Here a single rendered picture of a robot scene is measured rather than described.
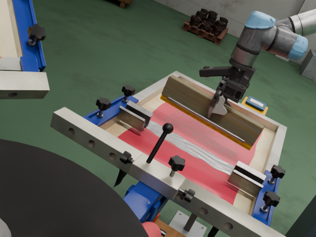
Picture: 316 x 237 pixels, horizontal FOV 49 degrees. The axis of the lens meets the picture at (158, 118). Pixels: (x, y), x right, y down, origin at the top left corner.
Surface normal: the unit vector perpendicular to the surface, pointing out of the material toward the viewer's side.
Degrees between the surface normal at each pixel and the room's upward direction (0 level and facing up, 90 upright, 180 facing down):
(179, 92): 90
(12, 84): 32
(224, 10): 90
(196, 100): 90
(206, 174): 0
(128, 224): 0
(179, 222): 0
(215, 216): 90
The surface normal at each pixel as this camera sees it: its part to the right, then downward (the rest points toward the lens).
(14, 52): 0.56, -0.39
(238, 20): -0.32, 0.37
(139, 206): 0.33, -0.82
